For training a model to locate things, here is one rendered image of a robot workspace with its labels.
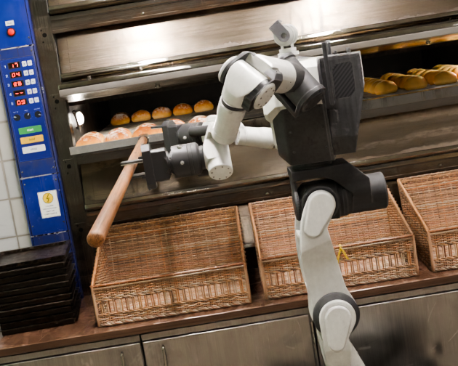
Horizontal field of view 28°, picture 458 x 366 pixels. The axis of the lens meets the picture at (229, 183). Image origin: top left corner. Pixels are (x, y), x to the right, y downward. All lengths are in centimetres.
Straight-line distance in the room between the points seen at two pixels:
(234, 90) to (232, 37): 136
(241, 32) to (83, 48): 62
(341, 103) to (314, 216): 34
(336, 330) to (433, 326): 60
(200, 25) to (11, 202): 103
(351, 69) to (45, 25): 144
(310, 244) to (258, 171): 94
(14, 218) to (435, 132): 172
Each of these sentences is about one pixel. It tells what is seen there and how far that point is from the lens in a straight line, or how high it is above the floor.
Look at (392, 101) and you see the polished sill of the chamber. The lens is 369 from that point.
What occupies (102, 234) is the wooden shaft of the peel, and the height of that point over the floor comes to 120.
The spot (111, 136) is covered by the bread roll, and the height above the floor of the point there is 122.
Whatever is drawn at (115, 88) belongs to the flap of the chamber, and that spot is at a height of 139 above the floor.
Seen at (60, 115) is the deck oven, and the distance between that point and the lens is 365.
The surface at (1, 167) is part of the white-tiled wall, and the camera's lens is 371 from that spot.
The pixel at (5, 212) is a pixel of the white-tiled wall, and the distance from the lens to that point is 374.
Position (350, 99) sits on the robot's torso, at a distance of 265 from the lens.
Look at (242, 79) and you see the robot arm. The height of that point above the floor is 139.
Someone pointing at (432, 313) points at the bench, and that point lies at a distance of 330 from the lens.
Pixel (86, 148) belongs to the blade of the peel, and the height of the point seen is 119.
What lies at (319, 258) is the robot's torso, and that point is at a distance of 277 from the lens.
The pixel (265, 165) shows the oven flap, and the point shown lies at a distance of 363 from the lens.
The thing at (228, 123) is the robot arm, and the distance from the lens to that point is 231.
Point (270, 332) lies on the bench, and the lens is 322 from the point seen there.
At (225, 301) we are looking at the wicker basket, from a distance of 322.
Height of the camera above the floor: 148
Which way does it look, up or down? 8 degrees down
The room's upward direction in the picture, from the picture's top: 9 degrees counter-clockwise
